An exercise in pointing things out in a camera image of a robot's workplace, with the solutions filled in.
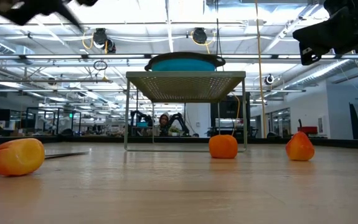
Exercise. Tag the background black robot arm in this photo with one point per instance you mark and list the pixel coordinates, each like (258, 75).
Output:
(178, 119)
(139, 118)

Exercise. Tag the blue collapsible colander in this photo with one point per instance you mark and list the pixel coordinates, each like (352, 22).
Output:
(181, 65)

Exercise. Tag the yellow orange bell pepper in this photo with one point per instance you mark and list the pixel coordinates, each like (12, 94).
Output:
(20, 157)

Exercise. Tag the pale green perforated shelf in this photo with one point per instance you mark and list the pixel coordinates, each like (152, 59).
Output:
(185, 88)

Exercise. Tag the small orange-red pear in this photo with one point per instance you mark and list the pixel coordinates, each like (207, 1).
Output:
(300, 149)

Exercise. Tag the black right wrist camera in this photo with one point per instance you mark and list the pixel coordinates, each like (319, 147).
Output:
(308, 57)

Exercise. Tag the dark screen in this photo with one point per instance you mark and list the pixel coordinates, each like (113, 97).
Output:
(230, 109)

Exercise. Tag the black-framed glass booth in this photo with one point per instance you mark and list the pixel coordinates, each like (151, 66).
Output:
(57, 123)

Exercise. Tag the person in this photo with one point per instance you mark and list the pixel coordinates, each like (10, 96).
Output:
(164, 119)

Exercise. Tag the small orange mandarin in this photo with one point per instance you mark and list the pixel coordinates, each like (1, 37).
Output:
(223, 147)

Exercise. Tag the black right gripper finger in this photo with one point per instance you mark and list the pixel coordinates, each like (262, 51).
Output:
(331, 26)
(331, 42)

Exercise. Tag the red box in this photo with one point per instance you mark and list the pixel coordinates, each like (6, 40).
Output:
(309, 129)

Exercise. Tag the black table frame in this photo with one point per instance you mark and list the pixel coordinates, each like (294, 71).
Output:
(73, 140)

